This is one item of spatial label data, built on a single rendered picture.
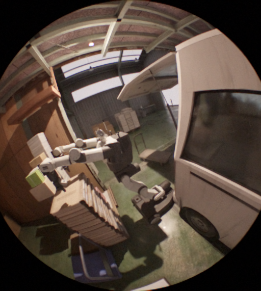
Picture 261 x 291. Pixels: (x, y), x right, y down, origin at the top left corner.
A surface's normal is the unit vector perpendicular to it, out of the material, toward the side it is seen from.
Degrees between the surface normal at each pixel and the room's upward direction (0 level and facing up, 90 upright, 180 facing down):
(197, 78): 85
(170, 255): 0
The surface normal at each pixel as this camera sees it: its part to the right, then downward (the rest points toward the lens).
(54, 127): 0.38, 0.25
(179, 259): -0.33, -0.86
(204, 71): -0.89, 0.36
